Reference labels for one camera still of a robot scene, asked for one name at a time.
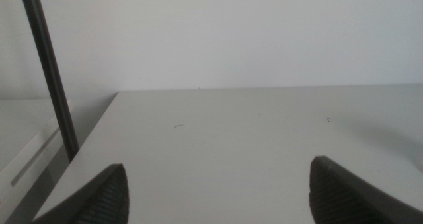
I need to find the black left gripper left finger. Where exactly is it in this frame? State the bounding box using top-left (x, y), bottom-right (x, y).
top-left (32, 163), bottom-right (130, 224)

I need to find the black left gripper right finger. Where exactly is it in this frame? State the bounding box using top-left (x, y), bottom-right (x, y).
top-left (308, 155), bottom-right (423, 224)

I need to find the white side cabinet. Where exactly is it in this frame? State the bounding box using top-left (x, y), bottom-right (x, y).
top-left (0, 98), bottom-right (73, 215)

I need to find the black stand pole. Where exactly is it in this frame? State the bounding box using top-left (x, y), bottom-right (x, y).
top-left (17, 0), bottom-right (81, 163)

